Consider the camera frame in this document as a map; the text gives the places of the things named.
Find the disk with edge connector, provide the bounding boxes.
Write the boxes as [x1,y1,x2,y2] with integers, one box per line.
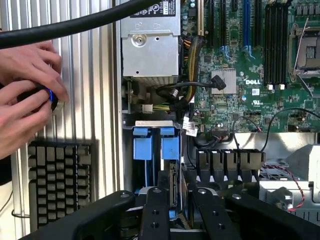
[168,161,181,209]

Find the blue disk carrier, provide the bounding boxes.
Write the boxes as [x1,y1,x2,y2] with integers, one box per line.
[160,126,181,161]

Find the person's right hand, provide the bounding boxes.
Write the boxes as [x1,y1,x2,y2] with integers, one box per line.
[0,79,61,161]

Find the person's left hand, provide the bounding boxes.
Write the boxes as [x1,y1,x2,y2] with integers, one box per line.
[0,40,70,103]

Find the black plastic fan shroud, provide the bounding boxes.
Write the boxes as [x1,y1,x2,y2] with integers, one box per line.
[195,148,267,184]

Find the blue drive bay latches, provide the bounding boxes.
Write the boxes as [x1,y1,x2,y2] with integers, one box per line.
[132,126,154,161]

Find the white label tag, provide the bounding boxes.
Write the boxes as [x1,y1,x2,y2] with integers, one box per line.
[181,116,199,137]

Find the open grey PC case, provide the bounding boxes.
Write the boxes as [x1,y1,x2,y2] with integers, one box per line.
[112,0,320,240]

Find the black keyboard with grey keys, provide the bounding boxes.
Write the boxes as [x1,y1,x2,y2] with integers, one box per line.
[26,140,94,231]

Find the white power connector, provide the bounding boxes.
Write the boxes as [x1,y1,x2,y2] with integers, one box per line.
[141,103,154,115]

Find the green Dell motherboard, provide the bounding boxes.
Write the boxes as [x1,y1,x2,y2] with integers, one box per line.
[179,0,320,134]

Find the silver chipset heat sink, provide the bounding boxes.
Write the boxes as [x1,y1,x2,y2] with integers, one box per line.
[210,69,237,95]

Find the metal locking lever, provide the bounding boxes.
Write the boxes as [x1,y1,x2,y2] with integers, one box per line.
[292,24,315,99]

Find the silver power supply unit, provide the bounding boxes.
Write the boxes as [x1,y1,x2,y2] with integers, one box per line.
[119,0,182,79]

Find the black RAM slot bank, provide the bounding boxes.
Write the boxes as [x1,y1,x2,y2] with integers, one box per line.
[264,3,289,87]

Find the black expansion slot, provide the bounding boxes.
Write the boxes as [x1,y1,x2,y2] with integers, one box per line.
[253,0,263,48]
[206,0,215,48]
[219,0,228,48]

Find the blue expansion slot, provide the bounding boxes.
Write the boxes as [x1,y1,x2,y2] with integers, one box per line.
[242,0,252,48]

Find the tan expansion slot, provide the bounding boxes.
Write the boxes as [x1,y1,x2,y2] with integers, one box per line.
[197,0,205,36]

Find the red and black twisted wire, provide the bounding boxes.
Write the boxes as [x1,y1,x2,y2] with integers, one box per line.
[263,163,306,213]

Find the thin black wire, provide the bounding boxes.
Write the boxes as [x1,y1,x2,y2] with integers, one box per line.
[231,107,320,153]

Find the black SATA wire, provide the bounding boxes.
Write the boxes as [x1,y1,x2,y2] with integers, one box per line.
[155,74,227,101]

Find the thin black keyboard cable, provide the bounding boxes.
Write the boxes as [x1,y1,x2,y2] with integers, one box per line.
[0,189,31,219]

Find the yellow and black wire bundle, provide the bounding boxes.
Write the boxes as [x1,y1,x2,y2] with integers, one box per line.
[181,35,208,101]

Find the CPU socket with metal frame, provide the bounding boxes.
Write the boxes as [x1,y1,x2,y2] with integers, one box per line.
[286,22,320,84]

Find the thick black hose cable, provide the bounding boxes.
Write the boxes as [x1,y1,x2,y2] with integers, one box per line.
[0,0,165,50]

